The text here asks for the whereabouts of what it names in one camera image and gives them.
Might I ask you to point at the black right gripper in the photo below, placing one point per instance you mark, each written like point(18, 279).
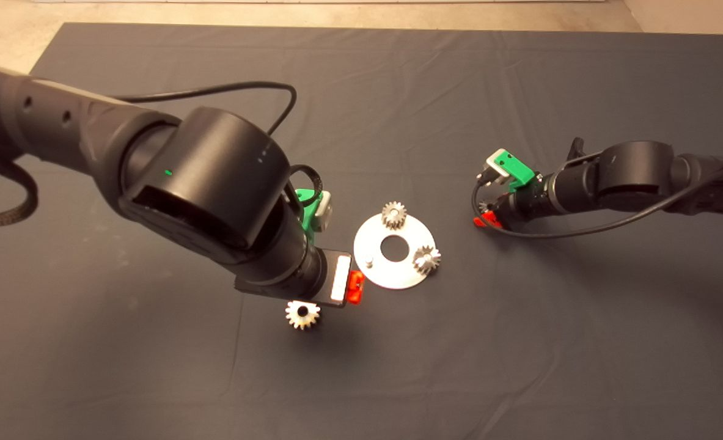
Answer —
point(517, 205)

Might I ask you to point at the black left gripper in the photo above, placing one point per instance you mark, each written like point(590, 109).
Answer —
point(340, 278)

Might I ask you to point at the small dark steel gear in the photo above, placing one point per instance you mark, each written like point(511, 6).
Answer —
point(484, 206)

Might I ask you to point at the large steel gear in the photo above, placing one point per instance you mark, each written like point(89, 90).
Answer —
point(293, 319)

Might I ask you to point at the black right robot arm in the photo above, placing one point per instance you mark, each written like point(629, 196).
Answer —
point(636, 174)

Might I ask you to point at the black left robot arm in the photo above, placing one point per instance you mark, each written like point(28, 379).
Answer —
point(214, 171)

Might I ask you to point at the round metal plate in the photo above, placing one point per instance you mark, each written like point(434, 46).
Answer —
point(398, 278)

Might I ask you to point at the dark grey table cloth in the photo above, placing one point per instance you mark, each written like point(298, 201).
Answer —
point(398, 379)

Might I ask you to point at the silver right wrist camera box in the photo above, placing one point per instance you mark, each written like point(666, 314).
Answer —
point(486, 171)

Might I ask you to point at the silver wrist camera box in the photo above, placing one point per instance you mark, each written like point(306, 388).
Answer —
point(324, 211)
point(486, 171)

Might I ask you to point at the green right camera mount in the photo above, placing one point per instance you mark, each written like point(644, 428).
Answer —
point(514, 168)

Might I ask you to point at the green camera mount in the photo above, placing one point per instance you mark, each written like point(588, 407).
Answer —
point(306, 211)
point(514, 168)

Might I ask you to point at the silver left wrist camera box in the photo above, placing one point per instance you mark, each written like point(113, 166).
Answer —
point(324, 211)

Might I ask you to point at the green left camera mount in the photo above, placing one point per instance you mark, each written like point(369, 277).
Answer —
point(306, 211)

